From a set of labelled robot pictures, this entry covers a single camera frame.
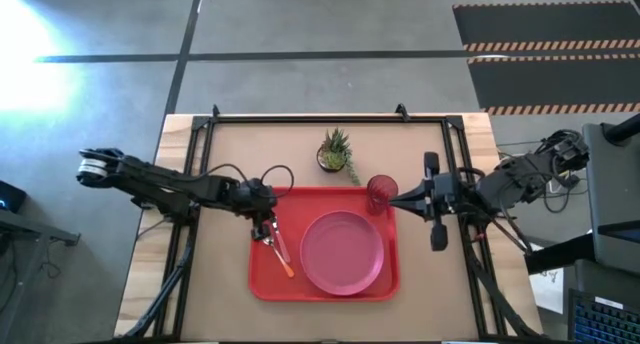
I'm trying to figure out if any black orange-striped floor mat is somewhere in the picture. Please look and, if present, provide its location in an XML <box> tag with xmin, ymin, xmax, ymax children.
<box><xmin>452</xmin><ymin>1</ymin><xmax>640</xmax><ymax>53</ymax></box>
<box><xmin>467</xmin><ymin>53</ymin><xmax>640</xmax><ymax>117</ymax></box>

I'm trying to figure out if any red translucent cup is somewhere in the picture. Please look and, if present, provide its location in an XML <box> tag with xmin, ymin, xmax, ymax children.
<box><xmin>366</xmin><ymin>174</ymin><xmax>400</xmax><ymax>217</ymax></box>

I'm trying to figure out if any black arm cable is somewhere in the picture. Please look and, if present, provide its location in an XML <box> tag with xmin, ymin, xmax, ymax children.
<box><xmin>199</xmin><ymin>162</ymin><xmax>296</xmax><ymax>195</ymax></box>
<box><xmin>542</xmin><ymin>181</ymin><xmax>586</xmax><ymax>215</ymax></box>

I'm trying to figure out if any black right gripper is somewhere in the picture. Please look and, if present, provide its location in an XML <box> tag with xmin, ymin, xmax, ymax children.
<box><xmin>388</xmin><ymin>151</ymin><xmax>472</xmax><ymax>253</ymax></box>

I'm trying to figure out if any black aluminium table frame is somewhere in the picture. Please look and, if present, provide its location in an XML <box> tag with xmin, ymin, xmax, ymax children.
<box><xmin>122</xmin><ymin>114</ymin><xmax>544</xmax><ymax>341</ymax></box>

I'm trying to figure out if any black vertical post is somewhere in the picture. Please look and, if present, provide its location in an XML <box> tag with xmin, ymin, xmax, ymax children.
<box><xmin>601</xmin><ymin>112</ymin><xmax>640</xmax><ymax>145</ymax></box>

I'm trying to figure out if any white paper sheet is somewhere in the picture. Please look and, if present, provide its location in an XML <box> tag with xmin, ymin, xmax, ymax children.
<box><xmin>519</xmin><ymin>241</ymin><xmax>566</xmax><ymax>315</ymax></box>

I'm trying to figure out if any pink round plate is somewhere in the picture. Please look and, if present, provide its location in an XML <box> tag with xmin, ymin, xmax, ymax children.
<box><xmin>299</xmin><ymin>210</ymin><xmax>386</xmax><ymax>297</ymax></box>

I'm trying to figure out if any red plastic tray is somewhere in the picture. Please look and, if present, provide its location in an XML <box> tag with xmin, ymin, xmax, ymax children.
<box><xmin>248</xmin><ymin>185</ymin><xmax>401</xmax><ymax>303</ymax></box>

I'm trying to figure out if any spoon with orange handle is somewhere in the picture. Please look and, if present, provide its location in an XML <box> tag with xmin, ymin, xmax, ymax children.
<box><xmin>262</xmin><ymin>237</ymin><xmax>296</xmax><ymax>279</ymax></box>

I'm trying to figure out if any backlit computer keyboard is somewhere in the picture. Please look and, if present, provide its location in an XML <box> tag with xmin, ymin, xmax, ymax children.
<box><xmin>568</xmin><ymin>288</ymin><xmax>640</xmax><ymax>344</ymax></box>

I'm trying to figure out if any black box device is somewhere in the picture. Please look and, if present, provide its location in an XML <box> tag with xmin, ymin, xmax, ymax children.
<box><xmin>0</xmin><ymin>180</ymin><xmax>27</xmax><ymax>214</ymax></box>

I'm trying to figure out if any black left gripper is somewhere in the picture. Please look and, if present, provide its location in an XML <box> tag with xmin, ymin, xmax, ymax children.
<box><xmin>235</xmin><ymin>177</ymin><xmax>279</xmax><ymax>243</ymax></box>

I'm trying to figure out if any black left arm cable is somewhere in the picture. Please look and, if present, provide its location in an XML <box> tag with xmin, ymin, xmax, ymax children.
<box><xmin>199</xmin><ymin>162</ymin><xmax>296</xmax><ymax>195</ymax></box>

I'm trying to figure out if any succulent plant in dark pot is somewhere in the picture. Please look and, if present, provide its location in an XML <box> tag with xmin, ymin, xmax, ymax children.
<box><xmin>315</xmin><ymin>127</ymin><xmax>362</xmax><ymax>188</ymax></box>

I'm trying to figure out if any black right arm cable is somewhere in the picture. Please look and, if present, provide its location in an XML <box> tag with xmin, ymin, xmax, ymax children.
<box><xmin>542</xmin><ymin>181</ymin><xmax>586</xmax><ymax>215</ymax></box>

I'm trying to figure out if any black support beam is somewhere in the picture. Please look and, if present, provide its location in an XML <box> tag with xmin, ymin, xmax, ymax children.
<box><xmin>523</xmin><ymin>232</ymin><xmax>601</xmax><ymax>276</ymax></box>

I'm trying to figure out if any grey metal stand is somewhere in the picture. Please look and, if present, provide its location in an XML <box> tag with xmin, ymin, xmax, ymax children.
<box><xmin>0</xmin><ymin>208</ymin><xmax>82</xmax><ymax>344</ymax></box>

